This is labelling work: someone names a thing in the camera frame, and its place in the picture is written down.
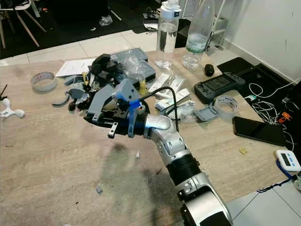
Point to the small yellow scrap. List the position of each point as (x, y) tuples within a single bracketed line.
[(243, 151)]

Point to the chair with wooden legs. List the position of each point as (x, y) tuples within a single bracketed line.
[(23, 7)]

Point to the white sachet packet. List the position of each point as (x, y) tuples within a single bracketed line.
[(158, 82), (173, 84)]

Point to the white paper sheet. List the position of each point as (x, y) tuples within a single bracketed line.
[(73, 67)]

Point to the black handheld game console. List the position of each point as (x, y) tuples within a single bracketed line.
[(218, 87)]

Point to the small orange connector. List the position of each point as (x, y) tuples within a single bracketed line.
[(284, 117)]

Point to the small black oval object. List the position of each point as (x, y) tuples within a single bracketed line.
[(209, 70)]

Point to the crumpled clear plastic bag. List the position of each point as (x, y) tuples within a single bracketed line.
[(134, 70)]

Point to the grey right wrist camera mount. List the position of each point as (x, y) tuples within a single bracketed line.
[(103, 101)]

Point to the curved grey strip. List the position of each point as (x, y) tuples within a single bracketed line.
[(60, 101)]

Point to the clear bottle with white lid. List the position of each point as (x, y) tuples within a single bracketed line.
[(167, 37)]

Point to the white tape roll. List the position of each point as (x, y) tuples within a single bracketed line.
[(35, 83)]

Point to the blue-grey organizer box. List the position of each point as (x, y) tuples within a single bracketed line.
[(136, 52)]

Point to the clear tape roll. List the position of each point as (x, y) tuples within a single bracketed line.
[(218, 107)]

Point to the black desk mat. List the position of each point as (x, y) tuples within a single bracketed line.
[(263, 70)]

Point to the plastic bottle with green label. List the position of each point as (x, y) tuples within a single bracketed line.
[(196, 44)]

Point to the black smartphone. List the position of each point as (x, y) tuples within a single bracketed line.
[(258, 131)]

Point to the white digital timer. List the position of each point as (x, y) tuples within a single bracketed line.
[(288, 160)]

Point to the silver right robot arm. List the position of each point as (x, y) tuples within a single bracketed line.
[(174, 146)]

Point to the small grey scrap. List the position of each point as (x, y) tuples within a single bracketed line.
[(99, 189)]

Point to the black printed part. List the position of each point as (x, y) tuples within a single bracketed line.
[(106, 66)]

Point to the clear plastic bag on floor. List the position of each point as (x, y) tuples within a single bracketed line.
[(106, 20)]

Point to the grey printed bracket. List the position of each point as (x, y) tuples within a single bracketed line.
[(206, 114)]

